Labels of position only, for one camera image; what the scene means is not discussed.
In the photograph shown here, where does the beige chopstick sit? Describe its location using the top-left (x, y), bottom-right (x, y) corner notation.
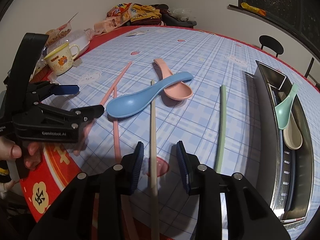
top-left (149, 79), bottom-right (161, 240)

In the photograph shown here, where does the green chopstick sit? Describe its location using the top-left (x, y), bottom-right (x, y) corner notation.
top-left (214, 85), bottom-right (227, 173)

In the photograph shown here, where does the blue spoon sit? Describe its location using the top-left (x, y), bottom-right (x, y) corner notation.
top-left (106, 72), bottom-right (194, 119)

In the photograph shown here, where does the mint green spoon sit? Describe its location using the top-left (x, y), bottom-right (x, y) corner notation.
top-left (274, 83), bottom-right (299, 130)

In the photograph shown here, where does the cream white spoon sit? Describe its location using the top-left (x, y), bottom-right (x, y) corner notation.
top-left (278, 91), bottom-right (303, 151)

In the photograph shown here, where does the person's left forearm sleeve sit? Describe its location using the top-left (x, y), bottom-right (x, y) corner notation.
top-left (0, 159), bottom-right (20, 201)

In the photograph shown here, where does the person's left hand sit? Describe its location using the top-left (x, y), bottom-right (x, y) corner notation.
top-left (0, 137), bottom-right (43, 170)

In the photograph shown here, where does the yellow cartoon mug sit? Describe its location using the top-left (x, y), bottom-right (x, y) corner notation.
top-left (44, 42), bottom-right (80, 76)

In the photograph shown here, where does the clear plastic food container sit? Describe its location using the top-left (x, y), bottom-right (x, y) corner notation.
top-left (47, 29), bottom-right (90, 57)

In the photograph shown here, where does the blue plaid tablecloth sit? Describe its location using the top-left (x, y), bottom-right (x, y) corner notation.
top-left (19, 25), bottom-right (320, 240)

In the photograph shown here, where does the pink spoon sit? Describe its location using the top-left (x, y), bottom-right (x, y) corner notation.
top-left (153, 58), bottom-right (193, 101)

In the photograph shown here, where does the pink biscuit package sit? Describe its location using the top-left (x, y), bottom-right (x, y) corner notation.
top-left (94, 13), bottom-right (131, 35)

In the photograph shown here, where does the orange snack package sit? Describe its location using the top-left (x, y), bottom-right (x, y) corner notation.
top-left (106, 3), bottom-right (132, 17)

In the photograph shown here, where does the stainless steel utensil tray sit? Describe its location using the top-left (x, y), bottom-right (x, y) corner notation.
top-left (253, 61), bottom-right (314, 230)

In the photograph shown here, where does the yellow snack packages pile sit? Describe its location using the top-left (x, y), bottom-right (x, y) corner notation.
top-left (130, 4), bottom-right (162, 25)

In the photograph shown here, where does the black round chair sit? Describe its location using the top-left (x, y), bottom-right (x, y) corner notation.
top-left (259, 35), bottom-right (284, 57)

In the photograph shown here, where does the yellow snack bag on sill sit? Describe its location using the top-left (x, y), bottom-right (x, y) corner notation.
top-left (241, 2), bottom-right (266, 16)

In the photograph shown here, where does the dark window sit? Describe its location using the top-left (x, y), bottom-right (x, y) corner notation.
top-left (228, 0), bottom-right (319, 60)

